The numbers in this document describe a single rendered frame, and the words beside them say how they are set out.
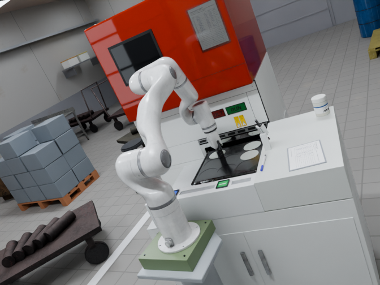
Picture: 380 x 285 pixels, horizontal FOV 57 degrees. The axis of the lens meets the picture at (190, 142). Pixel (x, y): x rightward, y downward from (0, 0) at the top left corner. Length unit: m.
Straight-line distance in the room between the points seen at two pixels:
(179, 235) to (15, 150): 4.12
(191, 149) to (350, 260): 1.09
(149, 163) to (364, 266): 1.00
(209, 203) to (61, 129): 3.98
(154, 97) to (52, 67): 9.52
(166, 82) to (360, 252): 1.06
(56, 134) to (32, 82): 5.21
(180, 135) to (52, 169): 3.19
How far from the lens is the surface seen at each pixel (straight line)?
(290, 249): 1.65
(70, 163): 5.32
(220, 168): 1.85
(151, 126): 1.36
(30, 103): 10.15
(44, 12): 11.47
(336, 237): 1.59
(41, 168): 5.10
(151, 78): 1.48
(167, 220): 1.39
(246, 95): 1.96
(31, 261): 3.45
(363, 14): 7.37
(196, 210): 1.61
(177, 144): 2.20
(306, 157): 1.52
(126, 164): 1.33
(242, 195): 1.50
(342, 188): 1.45
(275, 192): 1.47
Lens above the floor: 1.67
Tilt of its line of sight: 19 degrees down
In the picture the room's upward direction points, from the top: 24 degrees counter-clockwise
